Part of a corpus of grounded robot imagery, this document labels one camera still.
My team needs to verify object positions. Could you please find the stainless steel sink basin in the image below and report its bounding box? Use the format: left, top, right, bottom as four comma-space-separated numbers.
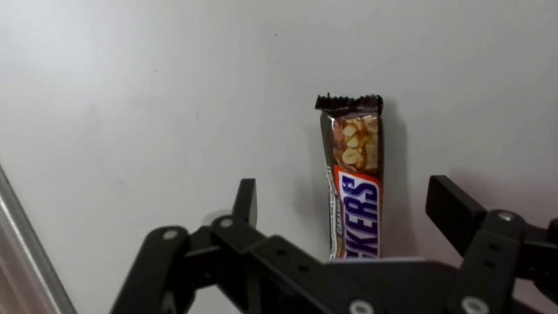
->
0, 168, 77, 314

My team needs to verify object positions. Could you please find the Snickers chocolate bar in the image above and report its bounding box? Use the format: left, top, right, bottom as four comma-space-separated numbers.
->
316, 95, 384, 260

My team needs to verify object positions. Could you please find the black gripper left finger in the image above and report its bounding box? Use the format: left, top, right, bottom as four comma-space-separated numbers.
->
233, 178, 257, 227

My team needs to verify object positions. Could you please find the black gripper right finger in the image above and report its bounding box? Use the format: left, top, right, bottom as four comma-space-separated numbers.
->
426, 175, 487, 255

